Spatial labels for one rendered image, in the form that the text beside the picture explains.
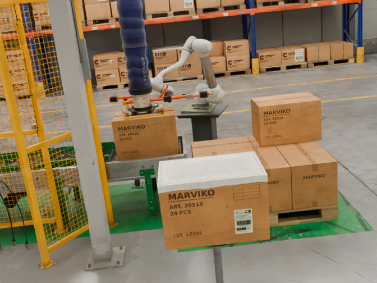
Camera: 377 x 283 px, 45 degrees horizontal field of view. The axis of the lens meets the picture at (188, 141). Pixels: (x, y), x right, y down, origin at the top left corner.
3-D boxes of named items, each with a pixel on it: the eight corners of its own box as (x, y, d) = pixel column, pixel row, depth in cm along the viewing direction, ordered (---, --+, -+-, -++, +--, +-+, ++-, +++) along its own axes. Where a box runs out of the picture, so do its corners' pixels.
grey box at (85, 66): (64, 82, 341) (56, 41, 332) (65, 81, 346) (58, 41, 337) (90, 79, 341) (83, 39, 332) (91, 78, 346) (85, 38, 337)
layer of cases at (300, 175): (201, 219, 395) (196, 177, 383) (194, 177, 490) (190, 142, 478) (337, 204, 396) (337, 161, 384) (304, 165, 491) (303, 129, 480)
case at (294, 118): (260, 146, 441) (258, 106, 429) (252, 135, 479) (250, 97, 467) (322, 140, 442) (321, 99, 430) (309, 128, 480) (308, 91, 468)
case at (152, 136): (117, 161, 440) (111, 121, 428) (121, 149, 478) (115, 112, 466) (179, 154, 441) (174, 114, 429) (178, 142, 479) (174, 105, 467)
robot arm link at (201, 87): (201, 99, 533) (200, 81, 525) (214, 101, 521) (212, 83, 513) (192, 103, 522) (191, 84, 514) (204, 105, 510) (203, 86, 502)
